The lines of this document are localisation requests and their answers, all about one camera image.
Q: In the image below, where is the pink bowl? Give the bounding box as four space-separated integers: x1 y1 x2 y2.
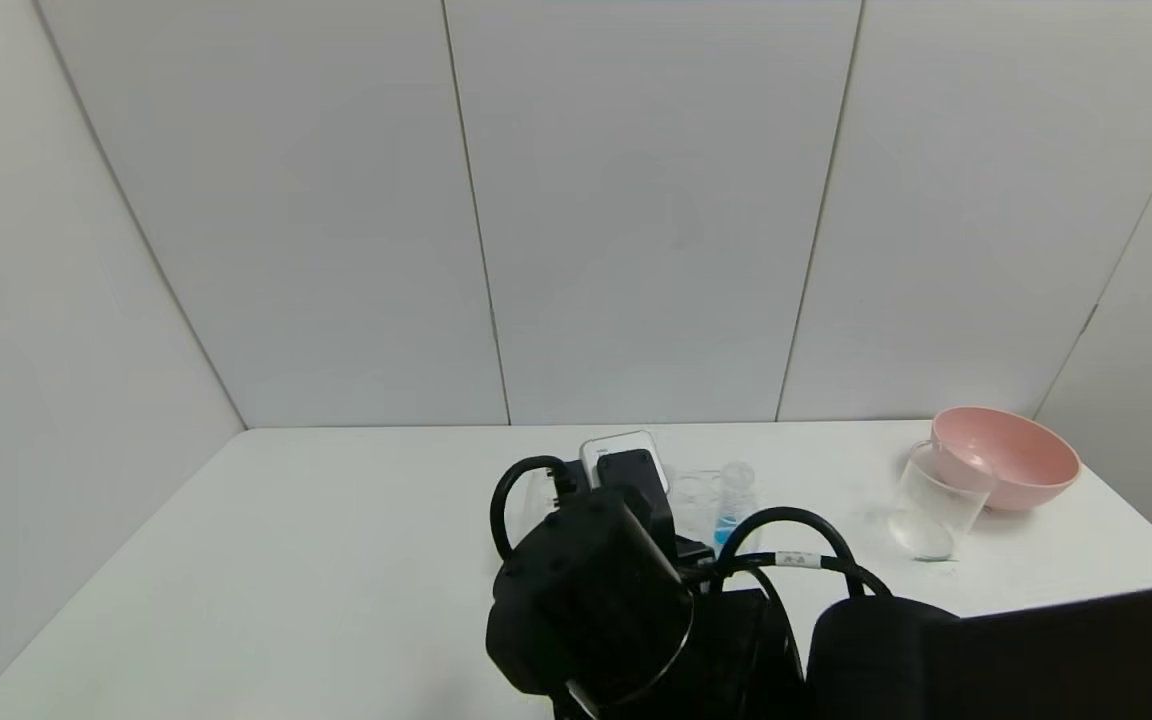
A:
931 405 1082 513

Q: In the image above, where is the black camera cable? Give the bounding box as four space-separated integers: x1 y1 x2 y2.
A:
490 456 582 561

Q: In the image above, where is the black cable with white label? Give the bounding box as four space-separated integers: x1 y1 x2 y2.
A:
711 507 892 601

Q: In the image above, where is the clear plastic beaker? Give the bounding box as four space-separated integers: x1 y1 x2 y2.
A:
886 440 997 561

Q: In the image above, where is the test tube with blue pigment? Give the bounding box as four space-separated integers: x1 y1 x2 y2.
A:
714 462 757 551

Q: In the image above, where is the clear plastic test tube rack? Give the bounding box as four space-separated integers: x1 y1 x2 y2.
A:
526 465 763 576

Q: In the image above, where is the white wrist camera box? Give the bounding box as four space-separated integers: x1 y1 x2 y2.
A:
581 432 669 493

